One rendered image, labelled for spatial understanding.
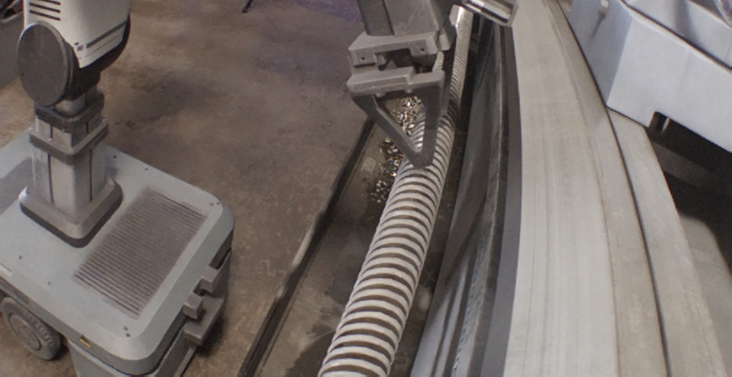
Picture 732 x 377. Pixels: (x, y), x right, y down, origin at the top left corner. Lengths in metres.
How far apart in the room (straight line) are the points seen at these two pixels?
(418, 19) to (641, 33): 0.22
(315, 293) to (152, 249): 0.35
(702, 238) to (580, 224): 0.43
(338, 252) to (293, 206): 0.78
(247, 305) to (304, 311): 0.56
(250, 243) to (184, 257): 0.50
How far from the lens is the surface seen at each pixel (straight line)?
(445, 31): 0.53
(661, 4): 0.60
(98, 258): 1.07
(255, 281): 1.47
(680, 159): 0.74
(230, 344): 1.31
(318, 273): 0.92
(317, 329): 0.83
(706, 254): 0.71
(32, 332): 1.15
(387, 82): 0.47
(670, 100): 0.58
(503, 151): 0.54
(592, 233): 0.32
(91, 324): 0.97
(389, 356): 0.38
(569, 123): 0.44
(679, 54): 0.57
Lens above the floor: 1.00
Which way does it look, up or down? 30 degrees down
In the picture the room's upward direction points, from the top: 17 degrees clockwise
